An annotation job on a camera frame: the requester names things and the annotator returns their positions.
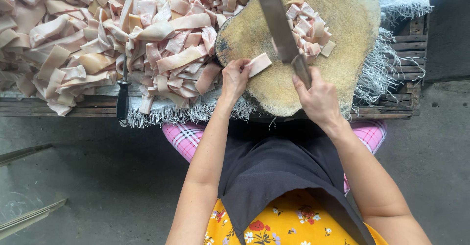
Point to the person's right fingers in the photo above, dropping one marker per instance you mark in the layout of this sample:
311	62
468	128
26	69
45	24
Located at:
301	87

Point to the person's left hand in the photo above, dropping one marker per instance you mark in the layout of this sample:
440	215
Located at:
233	80

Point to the person's right hand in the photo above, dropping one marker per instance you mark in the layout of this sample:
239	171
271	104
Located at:
318	97

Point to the white woven frayed sack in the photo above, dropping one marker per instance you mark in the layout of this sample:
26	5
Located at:
382	54

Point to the yellow floral shirt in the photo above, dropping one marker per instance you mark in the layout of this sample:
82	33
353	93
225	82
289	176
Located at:
290	223

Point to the heap of pork skin strips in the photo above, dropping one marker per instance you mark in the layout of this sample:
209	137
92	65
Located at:
99	43

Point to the wooden slatted pallet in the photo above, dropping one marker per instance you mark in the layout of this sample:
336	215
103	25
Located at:
404	76

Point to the large steel cleaver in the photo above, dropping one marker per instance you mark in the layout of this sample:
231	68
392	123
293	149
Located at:
281	32

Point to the person's left fingers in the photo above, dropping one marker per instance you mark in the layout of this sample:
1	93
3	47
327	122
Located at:
243	65

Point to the pile of cut pork cubes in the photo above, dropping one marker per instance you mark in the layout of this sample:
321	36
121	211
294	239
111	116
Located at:
308	32

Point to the pink plaid trousers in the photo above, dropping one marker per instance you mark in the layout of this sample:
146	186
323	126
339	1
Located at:
187	138

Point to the metal bar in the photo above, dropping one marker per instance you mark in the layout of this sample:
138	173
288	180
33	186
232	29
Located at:
31	215
22	153

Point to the round wooden chopping block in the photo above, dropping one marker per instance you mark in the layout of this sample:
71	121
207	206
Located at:
293	46

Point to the black apron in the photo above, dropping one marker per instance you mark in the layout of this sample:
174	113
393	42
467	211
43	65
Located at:
282	171

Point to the pink pork skin strip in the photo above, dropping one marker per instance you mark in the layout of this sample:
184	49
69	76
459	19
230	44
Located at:
259	64

